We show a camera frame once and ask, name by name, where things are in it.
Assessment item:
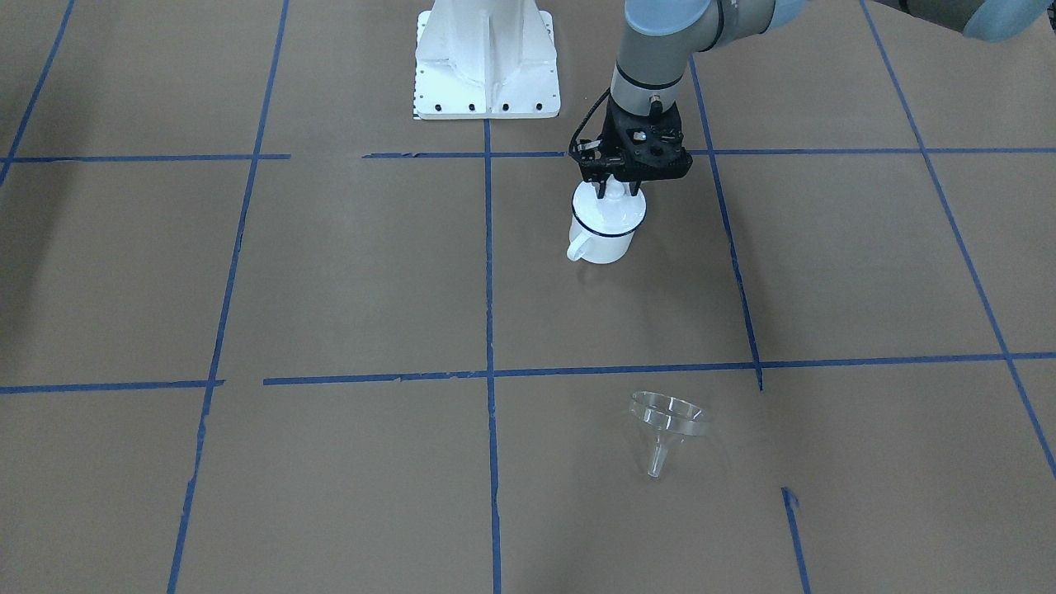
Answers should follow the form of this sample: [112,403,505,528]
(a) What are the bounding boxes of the white cup lid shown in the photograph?
[571,177,648,234]

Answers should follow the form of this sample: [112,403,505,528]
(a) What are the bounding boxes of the clear plastic funnel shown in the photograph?
[629,391,714,480]

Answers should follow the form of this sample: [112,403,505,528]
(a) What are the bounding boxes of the white enamel cup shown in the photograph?
[566,211,644,266]

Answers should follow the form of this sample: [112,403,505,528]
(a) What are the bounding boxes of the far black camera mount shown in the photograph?
[615,111,693,183]

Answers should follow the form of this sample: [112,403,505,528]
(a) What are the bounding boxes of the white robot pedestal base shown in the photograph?
[412,1,562,120]

